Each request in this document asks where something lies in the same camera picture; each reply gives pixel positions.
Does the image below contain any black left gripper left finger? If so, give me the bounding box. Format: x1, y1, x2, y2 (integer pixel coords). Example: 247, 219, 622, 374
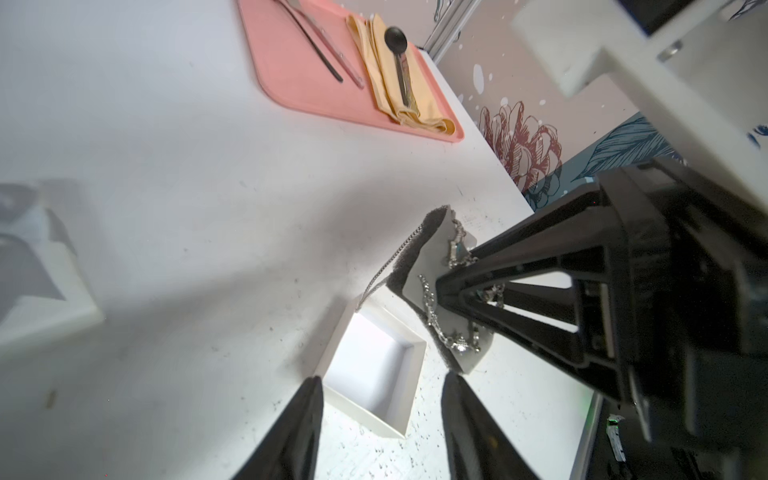
233, 376, 324, 480

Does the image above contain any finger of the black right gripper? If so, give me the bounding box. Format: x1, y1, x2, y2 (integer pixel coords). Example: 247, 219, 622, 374
438, 281, 606, 394
437, 183, 606, 294

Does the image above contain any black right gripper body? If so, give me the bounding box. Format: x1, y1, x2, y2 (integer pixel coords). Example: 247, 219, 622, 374
572, 159, 767, 447

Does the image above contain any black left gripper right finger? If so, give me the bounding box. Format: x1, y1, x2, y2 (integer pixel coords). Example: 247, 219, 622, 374
441, 372, 537, 480

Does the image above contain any silver chain necklace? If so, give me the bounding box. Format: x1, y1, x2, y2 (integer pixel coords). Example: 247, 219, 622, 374
355, 217, 506, 354

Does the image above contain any white jewelry box base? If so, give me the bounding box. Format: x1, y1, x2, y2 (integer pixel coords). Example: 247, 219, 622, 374
315, 299, 427, 439

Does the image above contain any grey foam insert card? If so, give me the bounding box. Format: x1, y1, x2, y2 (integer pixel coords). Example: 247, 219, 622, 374
386, 205, 493, 374

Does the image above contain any white gift box with bow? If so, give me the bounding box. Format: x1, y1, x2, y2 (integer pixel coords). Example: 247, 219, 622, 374
1, 183, 106, 362

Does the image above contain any beige folded cloth napkin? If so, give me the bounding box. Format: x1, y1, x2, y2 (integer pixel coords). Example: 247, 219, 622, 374
346, 15, 456, 136

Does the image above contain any black spoon on napkin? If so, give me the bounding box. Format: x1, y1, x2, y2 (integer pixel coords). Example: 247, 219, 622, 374
384, 26, 418, 112

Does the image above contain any black spoon on tray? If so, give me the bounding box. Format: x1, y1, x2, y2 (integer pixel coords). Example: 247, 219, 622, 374
274, 0, 344, 83

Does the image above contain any pink plastic tray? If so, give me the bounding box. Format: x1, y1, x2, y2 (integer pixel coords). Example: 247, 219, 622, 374
238, 1, 465, 143

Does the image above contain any silver fork on tray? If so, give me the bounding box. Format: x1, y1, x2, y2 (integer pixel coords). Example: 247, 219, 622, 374
288, 0, 365, 89

